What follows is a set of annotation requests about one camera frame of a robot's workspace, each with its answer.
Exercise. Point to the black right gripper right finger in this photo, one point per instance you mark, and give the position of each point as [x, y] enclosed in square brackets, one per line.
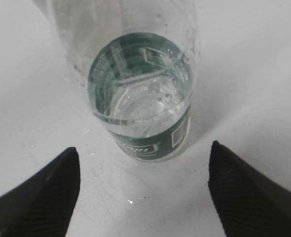
[248, 203]

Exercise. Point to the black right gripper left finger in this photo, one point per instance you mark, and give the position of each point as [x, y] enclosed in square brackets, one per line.
[43, 205]

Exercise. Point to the clear green-label water bottle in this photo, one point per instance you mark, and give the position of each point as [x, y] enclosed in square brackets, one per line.
[135, 64]

